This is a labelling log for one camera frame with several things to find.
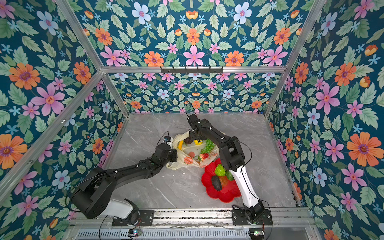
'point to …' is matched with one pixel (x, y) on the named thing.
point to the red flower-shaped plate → (227, 193)
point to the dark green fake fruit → (229, 175)
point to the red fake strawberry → (204, 156)
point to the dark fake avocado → (216, 183)
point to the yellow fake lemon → (198, 143)
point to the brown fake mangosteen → (188, 140)
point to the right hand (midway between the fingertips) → (196, 136)
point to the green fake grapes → (209, 147)
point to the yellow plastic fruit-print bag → (192, 153)
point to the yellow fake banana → (180, 145)
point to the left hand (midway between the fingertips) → (178, 147)
